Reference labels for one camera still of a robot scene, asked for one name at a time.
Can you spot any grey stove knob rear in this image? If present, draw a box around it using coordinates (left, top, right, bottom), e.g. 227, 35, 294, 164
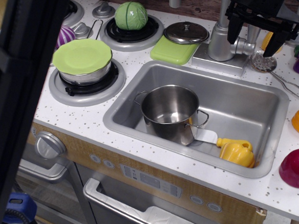
92, 2, 115, 19

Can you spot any yellow toy pepper in sink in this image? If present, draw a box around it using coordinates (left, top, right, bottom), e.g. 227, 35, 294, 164
219, 142, 255, 168

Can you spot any grey sink basin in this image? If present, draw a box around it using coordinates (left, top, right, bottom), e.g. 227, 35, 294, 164
103, 61, 289, 178

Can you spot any purple striped toy onion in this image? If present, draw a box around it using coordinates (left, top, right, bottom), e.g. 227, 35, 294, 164
56, 25, 76, 49

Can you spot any rear stove burner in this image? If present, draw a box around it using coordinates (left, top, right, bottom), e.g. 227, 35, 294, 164
99, 15, 164, 52

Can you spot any stove burner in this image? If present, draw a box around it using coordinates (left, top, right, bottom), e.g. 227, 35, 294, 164
62, 0, 84, 27
99, 15, 164, 52
48, 60, 126, 107

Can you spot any grey control panel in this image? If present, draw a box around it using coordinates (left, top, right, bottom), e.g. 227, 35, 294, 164
119, 164, 183, 198

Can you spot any green plate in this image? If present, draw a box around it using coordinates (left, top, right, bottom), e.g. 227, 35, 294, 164
52, 39, 112, 75

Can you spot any far left stove burner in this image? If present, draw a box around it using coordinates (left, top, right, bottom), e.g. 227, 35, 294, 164
62, 0, 84, 27

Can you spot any grey stove knob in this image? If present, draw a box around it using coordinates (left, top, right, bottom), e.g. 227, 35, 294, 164
92, 2, 115, 19
72, 23, 93, 39

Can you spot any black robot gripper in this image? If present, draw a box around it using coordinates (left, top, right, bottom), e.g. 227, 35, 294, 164
225, 0, 299, 57

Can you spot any grey toy sink faucet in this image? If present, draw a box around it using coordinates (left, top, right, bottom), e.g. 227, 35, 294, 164
191, 0, 260, 76

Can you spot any black camera frame post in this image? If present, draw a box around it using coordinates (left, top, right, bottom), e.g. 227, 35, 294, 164
0, 0, 69, 224

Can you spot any green cutting board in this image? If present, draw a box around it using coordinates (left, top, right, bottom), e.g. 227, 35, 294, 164
150, 36, 199, 65

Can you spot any metal skimmer spoon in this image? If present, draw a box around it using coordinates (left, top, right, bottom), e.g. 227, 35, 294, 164
250, 50, 299, 99

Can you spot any dishwasher door handle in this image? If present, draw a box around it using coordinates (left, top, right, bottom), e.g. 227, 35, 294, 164
83, 178, 165, 224

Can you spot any steel pot in sink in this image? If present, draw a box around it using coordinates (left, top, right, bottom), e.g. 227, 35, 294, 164
134, 84, 209, 146

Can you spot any green toy cabbage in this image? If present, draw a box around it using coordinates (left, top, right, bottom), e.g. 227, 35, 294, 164
115, 2, 148, 31

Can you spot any yellow toy corn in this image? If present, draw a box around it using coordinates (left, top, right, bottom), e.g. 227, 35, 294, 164
261, 32, 281, 58

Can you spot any steel bowl on burner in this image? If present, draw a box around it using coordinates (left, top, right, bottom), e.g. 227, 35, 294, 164
59, 60, 112, 86

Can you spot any steel pot lid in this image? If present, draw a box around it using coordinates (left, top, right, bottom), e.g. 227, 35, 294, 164
164, 21, 209, 44

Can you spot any grey stove knob middle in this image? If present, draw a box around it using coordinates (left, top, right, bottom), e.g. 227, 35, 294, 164
72, 23, 93, 39

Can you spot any oven door handle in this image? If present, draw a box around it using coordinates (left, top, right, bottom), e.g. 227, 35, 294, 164
19, 159, 68, 184

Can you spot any blue clamp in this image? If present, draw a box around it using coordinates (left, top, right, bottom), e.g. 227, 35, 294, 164
3, 192, 37, 224

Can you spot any grey oven knob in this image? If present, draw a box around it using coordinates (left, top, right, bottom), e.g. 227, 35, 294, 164
34, 131, 67, 159

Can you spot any front stove burner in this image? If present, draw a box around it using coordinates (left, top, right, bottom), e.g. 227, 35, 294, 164
48, 60, 126, 107

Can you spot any white spatula yellow handle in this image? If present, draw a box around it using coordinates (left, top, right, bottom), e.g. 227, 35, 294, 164
195, 129, 230, 147

